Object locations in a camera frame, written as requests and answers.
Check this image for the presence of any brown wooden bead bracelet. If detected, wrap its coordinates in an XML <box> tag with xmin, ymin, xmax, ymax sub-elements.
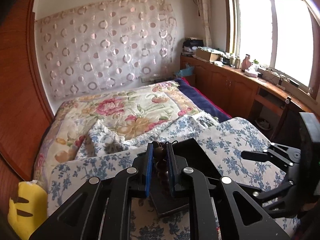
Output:
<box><xmin>151</xmin><ymin>141</ymin><xmax>178</xmax><ymax>181</ymax></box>

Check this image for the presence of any black square storage box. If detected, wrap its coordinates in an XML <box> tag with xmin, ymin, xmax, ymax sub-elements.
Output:
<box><xmin>133</xmin><ymin>138</ymin><xmax>220</xmax><ymax>218</ymax></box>

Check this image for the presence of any pink floral bed quilt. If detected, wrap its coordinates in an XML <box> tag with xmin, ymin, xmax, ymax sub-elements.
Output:
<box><xmin>33</xmin><ymin>81</ymin><xmax>201</xmax><ymax>189</ymax></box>

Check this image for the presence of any blue floral white blanket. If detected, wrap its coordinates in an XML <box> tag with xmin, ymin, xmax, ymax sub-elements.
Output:
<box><xmin>47</xmin><ymin>113</ymin><xmax>285</xmax><ymax>239</ymax></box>

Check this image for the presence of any dark blue bed sheet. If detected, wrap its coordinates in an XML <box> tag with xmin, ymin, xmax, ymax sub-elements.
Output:
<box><xmin>174</xmin><ymin>78</ymin><xmax>232</xmax><ymax>123</ymax></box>

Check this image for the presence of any teal cloth beside bed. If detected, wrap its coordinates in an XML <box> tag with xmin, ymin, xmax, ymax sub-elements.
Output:
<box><xmin>175</xmin><ymin>63</ymin><xmax>195</xmax><ymax>77</ymax></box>

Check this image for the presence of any wooden side cabinet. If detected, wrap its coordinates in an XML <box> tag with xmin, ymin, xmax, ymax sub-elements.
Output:
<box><xmin>180</xmin><ymin>56</ymin><xmax>313</xmax><ymax>137</ymax></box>

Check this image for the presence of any cardboard box on cabinet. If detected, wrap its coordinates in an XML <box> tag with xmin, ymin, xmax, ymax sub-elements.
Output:
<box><xmin>195</xmin><ymin>48</ymin><xmax>221</xmax><ymax>62</ymax></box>

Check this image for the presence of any circle patterned sheer curtain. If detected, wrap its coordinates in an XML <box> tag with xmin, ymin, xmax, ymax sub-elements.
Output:
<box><xmin>35</xmin><ymin>0</ymin><xmax>177</xmax><ymax>99</ymax></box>

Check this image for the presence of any yellow plush toy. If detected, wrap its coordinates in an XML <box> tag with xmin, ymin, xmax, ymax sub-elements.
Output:
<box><xmin>8</xmin><ymin>180</ymin><xmax>48</xmax><ymax>239</ymax></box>

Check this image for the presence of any beige patterned window drape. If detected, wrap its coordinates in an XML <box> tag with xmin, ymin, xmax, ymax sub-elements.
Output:
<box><xmin>197</xmin><ymin>0</ymin><xmax>213</xmax><ymax>47</ymax></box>

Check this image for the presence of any window with wooden frame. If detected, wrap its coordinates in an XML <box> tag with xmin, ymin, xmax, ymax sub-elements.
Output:
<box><xmin>229</xmin><ymin>0</ymin><xmax>319</xmax><ymax>99</ymax></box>

